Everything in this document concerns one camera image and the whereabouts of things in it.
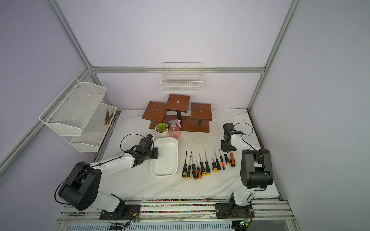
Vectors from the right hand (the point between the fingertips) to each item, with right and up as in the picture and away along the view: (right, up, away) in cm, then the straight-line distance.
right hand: (230, 150), depth 94 cm
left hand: (-49, -2, -1) cm, 49 cm away
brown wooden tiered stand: (-35, +27, -3) cm, 45 cm away
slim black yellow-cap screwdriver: (-9, -9, -4) cm, 13 cm away
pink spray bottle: (-38, +13, +4) cm, 40 cm away
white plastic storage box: (-42, -9, -3) cm, 43 cm away
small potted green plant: (-47, +13, +4) cm, 49 cm away
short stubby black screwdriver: (-12, -10, -6) cm, 17 cm away
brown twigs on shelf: (-84, +21, +4) cm, 87 cm away
